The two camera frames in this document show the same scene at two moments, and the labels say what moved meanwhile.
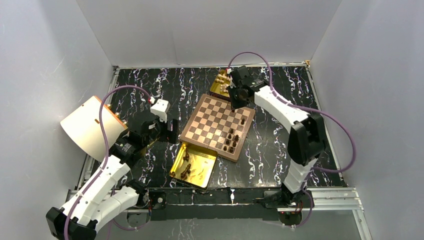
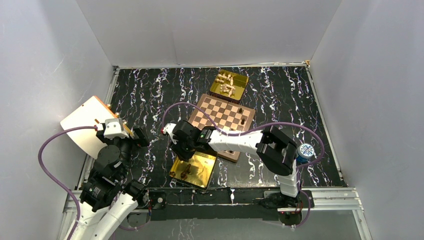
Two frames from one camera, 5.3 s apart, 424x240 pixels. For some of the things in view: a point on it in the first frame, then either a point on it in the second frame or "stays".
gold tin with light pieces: (221, 87) stays
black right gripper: (234, 104) to (183, 156)
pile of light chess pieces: (223, 78) stays
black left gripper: (169, 136) to (142, 139)
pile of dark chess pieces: (184, 175) stays
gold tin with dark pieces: (193, 165) stays
